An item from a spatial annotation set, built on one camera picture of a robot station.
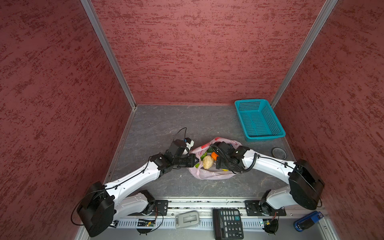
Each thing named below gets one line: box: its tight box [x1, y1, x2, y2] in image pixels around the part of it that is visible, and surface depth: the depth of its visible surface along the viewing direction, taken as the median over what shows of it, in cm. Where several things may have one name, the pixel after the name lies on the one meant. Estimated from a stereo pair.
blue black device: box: [293, 210, 324, 232], surface depth 71 cm
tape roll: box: [271, 147, 287, 160], surface depth 97 cm
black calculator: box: [212, 209, 244, 240], surface depth 70 cm
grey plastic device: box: [175, 210, 200, 229], surface depth 70 cm
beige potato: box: [202, 155, 214, 170], surface depth 87 cm
